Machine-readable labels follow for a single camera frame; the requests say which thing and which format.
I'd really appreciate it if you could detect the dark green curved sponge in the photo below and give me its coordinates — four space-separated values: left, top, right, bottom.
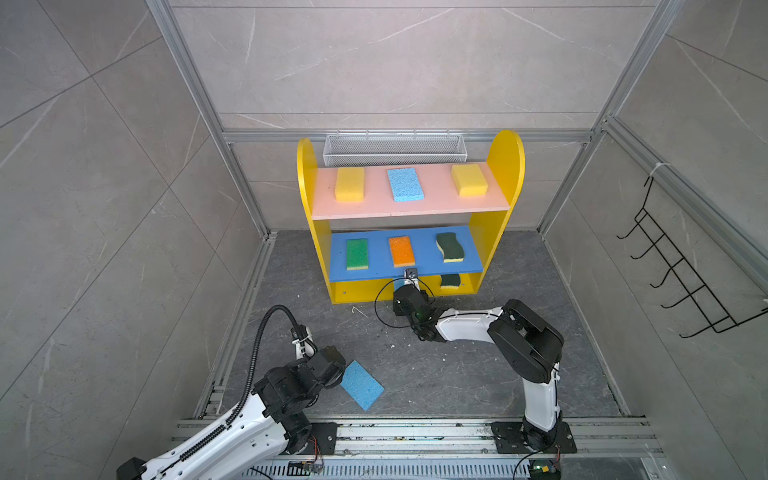
436 232 465 263
440 274 462 289

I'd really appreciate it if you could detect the orange sponge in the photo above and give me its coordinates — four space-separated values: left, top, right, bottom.
388 236 416 268

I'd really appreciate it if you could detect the green yellow sponge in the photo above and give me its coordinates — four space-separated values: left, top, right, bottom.
345 238 369 271

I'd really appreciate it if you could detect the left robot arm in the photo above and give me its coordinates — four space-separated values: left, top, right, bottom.
116 305 346 479

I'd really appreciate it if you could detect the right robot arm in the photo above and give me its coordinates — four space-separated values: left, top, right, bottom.
393 280 564 451

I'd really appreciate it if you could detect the yellow shelf unit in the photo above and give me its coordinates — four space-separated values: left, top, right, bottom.
296 130 526 304

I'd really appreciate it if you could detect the light blue sponge front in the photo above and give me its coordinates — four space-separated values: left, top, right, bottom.
341 361 384 411

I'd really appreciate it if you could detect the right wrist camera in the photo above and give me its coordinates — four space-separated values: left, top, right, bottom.
404 267 419 286

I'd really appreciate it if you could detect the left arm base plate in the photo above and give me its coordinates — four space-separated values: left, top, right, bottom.
299 422 339 457

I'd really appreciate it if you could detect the white wire mesh basket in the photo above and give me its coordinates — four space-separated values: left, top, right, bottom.
323 133 468 167

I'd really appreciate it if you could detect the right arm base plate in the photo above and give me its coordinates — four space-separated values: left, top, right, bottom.
491 421 577 454

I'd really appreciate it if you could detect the aluminium rail base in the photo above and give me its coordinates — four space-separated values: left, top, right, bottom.
231 415 677 479

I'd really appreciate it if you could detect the black wire hook rack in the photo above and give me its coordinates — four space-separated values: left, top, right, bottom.
616 176 767 339

